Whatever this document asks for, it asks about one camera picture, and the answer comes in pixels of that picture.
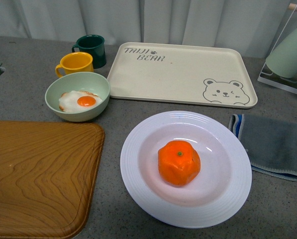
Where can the orange mandarin fruit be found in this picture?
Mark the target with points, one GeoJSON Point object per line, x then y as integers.
{"type": "Point", "coordinates": [178, 163]}

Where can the white round plate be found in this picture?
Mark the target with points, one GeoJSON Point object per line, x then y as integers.
{"type": "Point", "coordinates": [215, 195]}

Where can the beige bear serving tray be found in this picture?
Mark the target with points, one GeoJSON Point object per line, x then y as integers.
{"type": "Point", "coordinates": [181, 74]}

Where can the pale green bowl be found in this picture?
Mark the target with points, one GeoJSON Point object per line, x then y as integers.
{"type": "Point", "coordinates": [80, 81]}

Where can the fake fried egg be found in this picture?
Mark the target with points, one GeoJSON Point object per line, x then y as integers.
{"type": "Point", "coordinates": [78, 101]}

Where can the yellow mug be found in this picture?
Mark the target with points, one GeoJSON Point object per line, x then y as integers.
{"type": "Point", "coordinates": [75, 62]}

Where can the dark green mug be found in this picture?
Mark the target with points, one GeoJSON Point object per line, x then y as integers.
{"type": "Point", "coordinates": [94, 45]}

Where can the wooden cutting board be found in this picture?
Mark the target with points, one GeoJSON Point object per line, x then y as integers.
{"type": "Point", "coordinates": [48, 172]}

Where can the grey blue folded cloth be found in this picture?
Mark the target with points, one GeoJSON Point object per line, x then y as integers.
{"type": "Point", "coordinates": [271, 144]}

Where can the white curtain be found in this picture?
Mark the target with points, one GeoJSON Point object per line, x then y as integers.
{"type": "Point", "coordinates": [250, 27]}

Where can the pale green cup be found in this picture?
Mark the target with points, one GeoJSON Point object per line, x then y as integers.
{"type": "Point", "coordinates": [283, 59]}

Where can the white wire cup rack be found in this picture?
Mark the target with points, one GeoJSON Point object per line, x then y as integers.
{"type": "Point", "coordinates": [267, 76]}

